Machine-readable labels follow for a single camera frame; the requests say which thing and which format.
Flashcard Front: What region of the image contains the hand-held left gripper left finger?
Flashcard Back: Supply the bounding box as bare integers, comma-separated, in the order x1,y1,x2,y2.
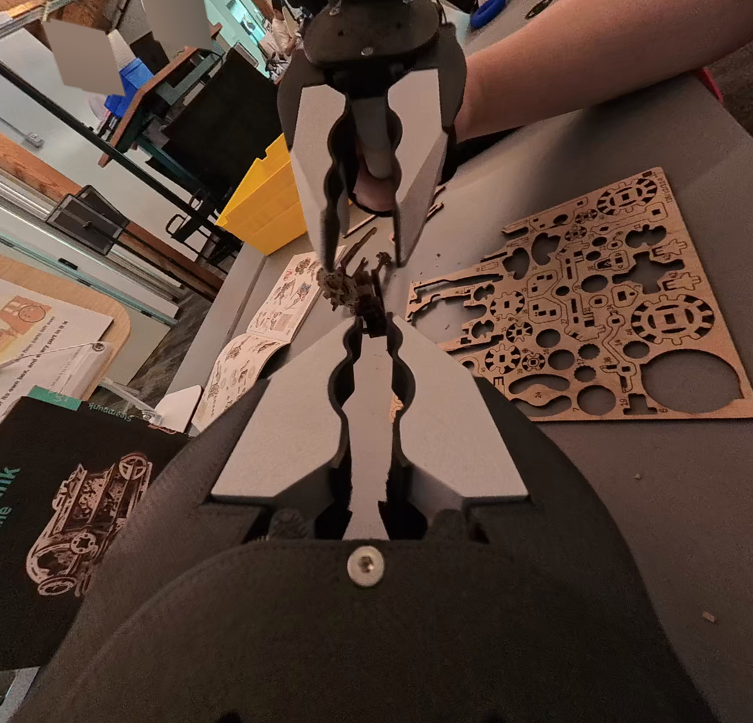
210,317,361,540

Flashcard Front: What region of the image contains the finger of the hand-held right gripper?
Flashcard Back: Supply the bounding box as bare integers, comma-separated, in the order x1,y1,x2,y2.
388,67,449,266
288,83,354,271

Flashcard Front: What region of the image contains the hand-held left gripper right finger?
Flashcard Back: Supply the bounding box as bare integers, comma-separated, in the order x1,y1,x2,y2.
382,316,529,540

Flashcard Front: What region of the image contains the dark wooden gear mechanism model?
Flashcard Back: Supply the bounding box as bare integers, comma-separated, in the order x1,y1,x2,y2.
316,229,394,319

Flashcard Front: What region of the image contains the small dark wooden gear part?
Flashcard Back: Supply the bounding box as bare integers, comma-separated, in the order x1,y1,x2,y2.
358,284,390,340

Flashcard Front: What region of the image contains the person's right forearm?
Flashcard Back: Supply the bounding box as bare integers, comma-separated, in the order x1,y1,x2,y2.
456,0,753,142

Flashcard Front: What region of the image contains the black model kit box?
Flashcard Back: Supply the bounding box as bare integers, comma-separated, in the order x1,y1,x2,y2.
0,384,192,671

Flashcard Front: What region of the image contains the laser-cut plywood parts sheet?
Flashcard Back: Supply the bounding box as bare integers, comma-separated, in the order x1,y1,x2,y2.
390,167,753,425

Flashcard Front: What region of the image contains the person's right hand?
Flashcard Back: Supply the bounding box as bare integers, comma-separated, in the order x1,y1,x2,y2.
352,161,398,217

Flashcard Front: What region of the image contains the yellow plastic bin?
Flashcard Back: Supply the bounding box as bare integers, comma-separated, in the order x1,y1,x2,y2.
216,135,313,257

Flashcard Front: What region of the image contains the black fabric panel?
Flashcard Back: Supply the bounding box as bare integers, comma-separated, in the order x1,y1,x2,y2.
162,46,284,192

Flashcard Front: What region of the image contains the illustrated instruction booklet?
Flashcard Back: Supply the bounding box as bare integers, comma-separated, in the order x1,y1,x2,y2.
191,251,348,433

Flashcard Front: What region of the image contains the white plastic packaging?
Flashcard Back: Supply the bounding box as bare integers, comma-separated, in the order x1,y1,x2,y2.
154,384,204,435

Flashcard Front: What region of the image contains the wood-edged background desk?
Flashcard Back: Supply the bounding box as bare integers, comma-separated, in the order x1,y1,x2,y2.
97,25,227,168

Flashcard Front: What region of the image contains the blue plastic bin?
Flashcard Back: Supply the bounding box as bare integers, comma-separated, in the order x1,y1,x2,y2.
105,58,155,118

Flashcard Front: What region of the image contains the black drawer box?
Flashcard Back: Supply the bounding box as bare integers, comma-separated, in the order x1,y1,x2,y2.
46,184,131,257

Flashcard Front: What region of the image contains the instruction poster board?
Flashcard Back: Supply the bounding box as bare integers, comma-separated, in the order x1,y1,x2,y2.
0,255,132,427

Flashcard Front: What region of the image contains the black metal frame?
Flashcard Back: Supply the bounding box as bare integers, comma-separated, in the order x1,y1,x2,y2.
0,61,243,265

